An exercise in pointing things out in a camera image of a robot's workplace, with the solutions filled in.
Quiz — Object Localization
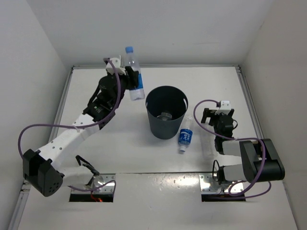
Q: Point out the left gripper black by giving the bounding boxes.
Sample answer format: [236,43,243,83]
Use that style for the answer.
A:
[106,66,138,109]

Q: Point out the blue cap water bottle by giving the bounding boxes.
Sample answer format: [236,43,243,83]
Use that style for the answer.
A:
[125,46,145,101]

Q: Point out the clear unlabelled plastic bottle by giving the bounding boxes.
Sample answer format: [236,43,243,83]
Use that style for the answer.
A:
[201,130,214,160]

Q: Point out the white cap blue label bottle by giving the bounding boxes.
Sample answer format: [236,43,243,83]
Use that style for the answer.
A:
[178,115,194,153]

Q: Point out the clear bottle orange blue label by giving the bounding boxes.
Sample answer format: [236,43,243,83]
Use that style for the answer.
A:
[157,111,172,121]

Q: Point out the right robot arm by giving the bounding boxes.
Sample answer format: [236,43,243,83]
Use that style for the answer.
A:
[201,108,285,184]

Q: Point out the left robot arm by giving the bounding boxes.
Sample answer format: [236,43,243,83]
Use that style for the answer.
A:
[23,66,142,197]

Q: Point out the dark round waste bin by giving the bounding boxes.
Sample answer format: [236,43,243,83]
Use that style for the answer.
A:
[145,86,189,139]

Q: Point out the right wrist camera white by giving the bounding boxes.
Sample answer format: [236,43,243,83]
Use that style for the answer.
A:
[215,100,232,115]

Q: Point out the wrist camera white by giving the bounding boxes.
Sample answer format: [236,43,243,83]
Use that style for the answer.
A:
[215,100,232,115]
[104,55,126,75]

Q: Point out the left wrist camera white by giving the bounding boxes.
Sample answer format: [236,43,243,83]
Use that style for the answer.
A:
[104,55,126,75]

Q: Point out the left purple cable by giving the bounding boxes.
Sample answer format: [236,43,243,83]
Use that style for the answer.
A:
[18,58,122,192]

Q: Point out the aluminium frame rail left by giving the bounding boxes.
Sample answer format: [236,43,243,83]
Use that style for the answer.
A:
[48,66,74,141]

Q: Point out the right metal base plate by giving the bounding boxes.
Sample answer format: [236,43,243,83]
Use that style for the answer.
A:
[199,173,236,195]

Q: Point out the metal base plate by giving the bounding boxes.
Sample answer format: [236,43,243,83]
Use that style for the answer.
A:
[199,173,236,195]
[69,174,116,195]

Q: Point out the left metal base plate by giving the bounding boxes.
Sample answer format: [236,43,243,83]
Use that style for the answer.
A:
[69,174,116,195]

